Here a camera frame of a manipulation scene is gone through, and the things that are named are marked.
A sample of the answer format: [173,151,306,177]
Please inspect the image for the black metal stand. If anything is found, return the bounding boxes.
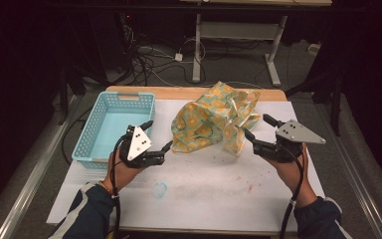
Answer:
[57,64,71,126]

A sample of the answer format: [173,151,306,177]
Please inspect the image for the light blue plastic basket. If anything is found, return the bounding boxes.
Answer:
[71,91,156,170]

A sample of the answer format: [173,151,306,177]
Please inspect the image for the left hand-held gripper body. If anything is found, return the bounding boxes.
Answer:
[118,123,166,169]

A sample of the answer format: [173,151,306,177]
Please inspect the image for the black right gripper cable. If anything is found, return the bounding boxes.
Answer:
[279,143,305,239]

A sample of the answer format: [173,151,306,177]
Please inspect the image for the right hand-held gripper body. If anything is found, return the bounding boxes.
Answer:
[253,119,327,164]

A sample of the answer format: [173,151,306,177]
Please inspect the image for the white paper table cover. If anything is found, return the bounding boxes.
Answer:
[46,99,326,234]

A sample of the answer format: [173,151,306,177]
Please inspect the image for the white metal desk frame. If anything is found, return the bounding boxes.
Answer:
[178,0,333,88]

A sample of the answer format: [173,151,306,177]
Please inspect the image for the person's right hand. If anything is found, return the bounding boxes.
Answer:
[266,142,318,209]

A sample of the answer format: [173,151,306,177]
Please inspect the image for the person's left hand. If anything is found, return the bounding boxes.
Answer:
[106,148,144,197]

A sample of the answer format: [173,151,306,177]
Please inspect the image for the tangle of floor cables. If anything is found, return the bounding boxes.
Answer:
[120,13,210,88]

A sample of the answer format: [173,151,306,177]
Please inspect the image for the grey metal floor rail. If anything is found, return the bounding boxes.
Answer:
[0,94,81,239]
[314,99,382,239]

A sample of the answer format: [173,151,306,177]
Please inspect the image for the white box on floor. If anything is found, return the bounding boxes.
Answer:
[307,42,322,57]

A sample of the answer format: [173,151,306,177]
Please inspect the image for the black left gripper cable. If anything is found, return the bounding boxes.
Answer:
[109,133,131,239]

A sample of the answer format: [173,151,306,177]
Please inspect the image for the black floor cable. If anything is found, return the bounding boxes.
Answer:
[61,108,93,166]

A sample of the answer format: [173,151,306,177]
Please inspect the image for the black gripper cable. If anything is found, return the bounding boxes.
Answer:
[279,143,305,239]
[109,133,131,239]

